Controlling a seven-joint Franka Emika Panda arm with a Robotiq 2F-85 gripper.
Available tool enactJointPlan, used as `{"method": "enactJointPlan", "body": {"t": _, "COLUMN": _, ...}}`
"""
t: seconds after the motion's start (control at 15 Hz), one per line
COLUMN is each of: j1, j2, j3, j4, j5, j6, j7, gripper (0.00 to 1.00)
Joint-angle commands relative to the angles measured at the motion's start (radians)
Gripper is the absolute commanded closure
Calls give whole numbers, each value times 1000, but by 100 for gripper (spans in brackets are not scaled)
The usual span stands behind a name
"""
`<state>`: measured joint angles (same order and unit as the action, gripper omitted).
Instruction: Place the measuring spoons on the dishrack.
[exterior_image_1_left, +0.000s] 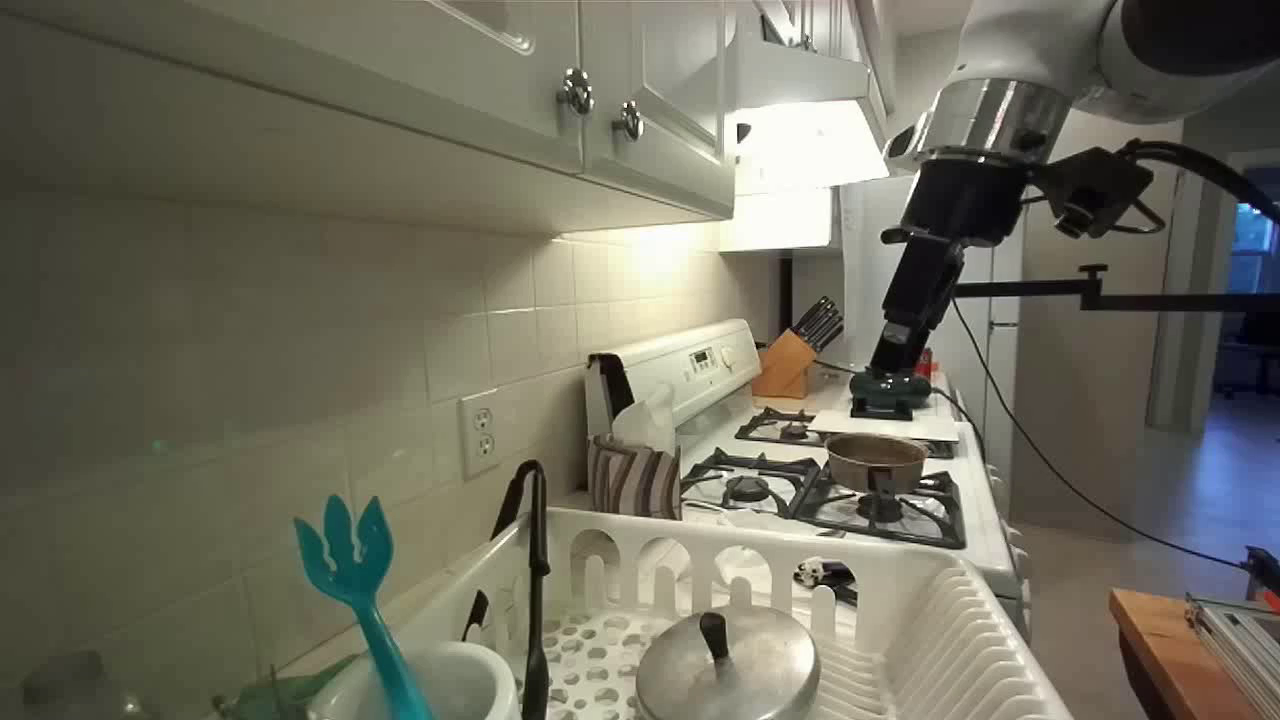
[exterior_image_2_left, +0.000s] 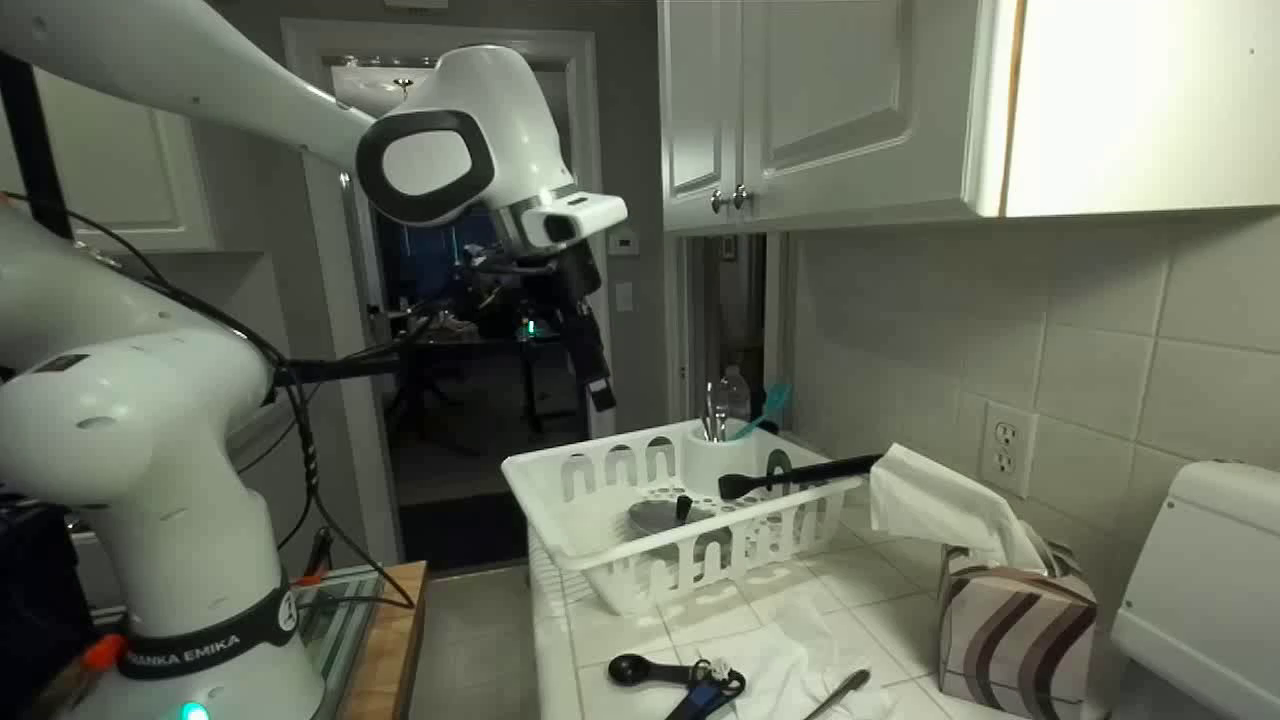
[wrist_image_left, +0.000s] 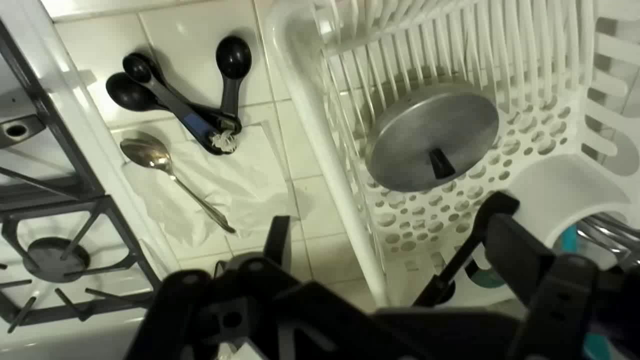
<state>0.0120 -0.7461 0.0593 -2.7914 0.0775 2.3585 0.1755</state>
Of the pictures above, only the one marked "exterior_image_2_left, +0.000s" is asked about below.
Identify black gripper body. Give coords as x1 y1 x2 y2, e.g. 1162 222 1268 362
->
509 243 609 347

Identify black measuring spoon set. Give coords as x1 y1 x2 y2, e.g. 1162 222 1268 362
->
605 646 752 720

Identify orange robot base button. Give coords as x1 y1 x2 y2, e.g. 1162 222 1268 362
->
75 629 134 684

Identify clear glass jar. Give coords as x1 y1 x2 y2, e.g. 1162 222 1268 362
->
701 371 756 443

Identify white plastic dish rack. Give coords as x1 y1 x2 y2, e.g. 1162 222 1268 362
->
496 416 874 618

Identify wooden cutting board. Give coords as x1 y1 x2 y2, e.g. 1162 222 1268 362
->
332 554 438 720

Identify white upper cabinet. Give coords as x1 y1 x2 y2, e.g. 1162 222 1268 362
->
654 0 1280 241

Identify white crumpled dish towel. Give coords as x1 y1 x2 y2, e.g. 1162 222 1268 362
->
865 440 1052 580

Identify metal spoon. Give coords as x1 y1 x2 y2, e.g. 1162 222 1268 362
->
801 663 877 720

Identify brown striped pot holder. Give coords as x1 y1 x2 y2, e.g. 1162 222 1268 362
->
934 548 1104 720

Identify white gas stove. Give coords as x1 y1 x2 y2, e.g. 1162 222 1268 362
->
1109 457 1280 720

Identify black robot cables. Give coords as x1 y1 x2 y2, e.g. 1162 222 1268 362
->
65 202 425 610

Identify metal frame on table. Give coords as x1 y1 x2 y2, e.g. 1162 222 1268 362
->
293 562 391 720

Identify white wall outlet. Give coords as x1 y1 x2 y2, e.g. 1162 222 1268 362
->
976 400 1041 498

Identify black camera pole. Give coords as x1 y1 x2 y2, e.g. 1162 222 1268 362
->
0 49 79 246

